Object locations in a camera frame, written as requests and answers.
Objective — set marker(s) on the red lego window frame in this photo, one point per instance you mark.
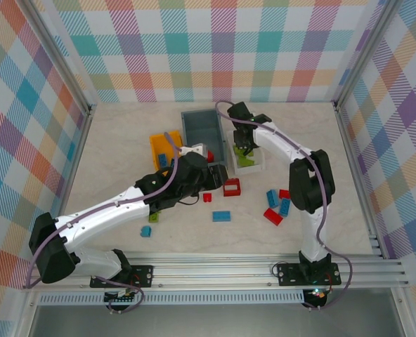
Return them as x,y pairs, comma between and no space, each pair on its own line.
233,181

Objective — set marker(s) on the orange plastic bin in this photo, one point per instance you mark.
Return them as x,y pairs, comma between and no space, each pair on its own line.
157,147

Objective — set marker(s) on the small red lego brick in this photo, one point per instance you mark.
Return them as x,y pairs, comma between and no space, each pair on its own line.
207,198

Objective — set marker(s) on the aluminium frame post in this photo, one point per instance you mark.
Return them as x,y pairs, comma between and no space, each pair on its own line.
60,56
366,52

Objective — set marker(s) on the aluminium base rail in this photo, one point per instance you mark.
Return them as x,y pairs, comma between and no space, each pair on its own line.
211,270

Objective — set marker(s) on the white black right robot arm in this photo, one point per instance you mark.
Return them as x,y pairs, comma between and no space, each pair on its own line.
281,144

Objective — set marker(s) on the aluminium side rail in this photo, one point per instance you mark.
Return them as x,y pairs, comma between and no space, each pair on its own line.
78,158
355,168

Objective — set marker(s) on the white plastic bin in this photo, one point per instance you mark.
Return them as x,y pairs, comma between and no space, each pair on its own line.
250,170

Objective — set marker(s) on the gray metal panel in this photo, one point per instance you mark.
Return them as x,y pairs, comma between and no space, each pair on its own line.
211,323

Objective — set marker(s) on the small blue lego brick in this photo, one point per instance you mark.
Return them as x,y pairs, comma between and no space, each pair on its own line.
146,231

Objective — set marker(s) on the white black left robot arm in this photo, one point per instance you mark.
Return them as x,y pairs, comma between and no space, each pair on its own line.
99,217

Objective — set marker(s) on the gray plastic bin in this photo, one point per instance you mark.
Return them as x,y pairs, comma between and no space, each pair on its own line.
202,130

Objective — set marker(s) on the small circuit board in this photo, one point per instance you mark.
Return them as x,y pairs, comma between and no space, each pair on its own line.
319,294
120,298

